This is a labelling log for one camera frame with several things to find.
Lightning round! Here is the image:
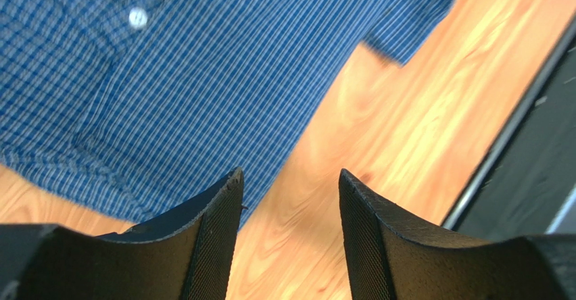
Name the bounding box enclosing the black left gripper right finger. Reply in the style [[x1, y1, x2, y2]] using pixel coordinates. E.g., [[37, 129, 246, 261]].
[[339, 170, 575, 299]]

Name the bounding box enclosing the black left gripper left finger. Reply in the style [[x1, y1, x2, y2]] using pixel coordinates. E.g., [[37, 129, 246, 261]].
[[1, 168, 243, 299]]

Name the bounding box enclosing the blue checked long sleeve shirt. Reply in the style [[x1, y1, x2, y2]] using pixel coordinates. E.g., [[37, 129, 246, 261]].
[[1, 0, 454, 222]]

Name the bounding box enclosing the aluminium rail frame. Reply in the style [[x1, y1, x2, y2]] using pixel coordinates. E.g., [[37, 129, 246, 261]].
[[442, 22, 575, 241]]

